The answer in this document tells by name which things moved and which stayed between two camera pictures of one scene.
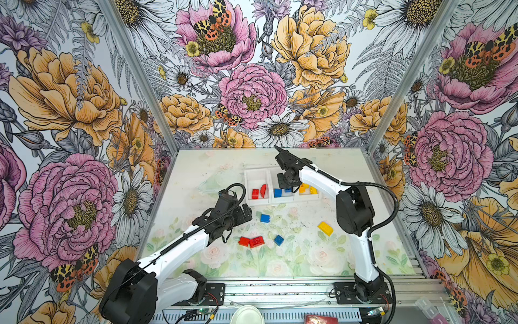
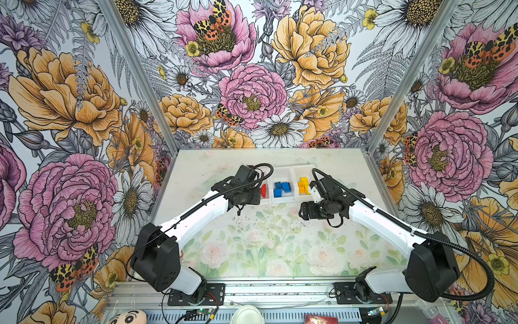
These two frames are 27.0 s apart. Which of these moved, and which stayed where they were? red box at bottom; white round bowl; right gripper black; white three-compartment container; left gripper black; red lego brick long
Moved: right gripper black; left gripper black
Stayed: red box at bottom; white three-compartment container; white round bowl; red lego brick long
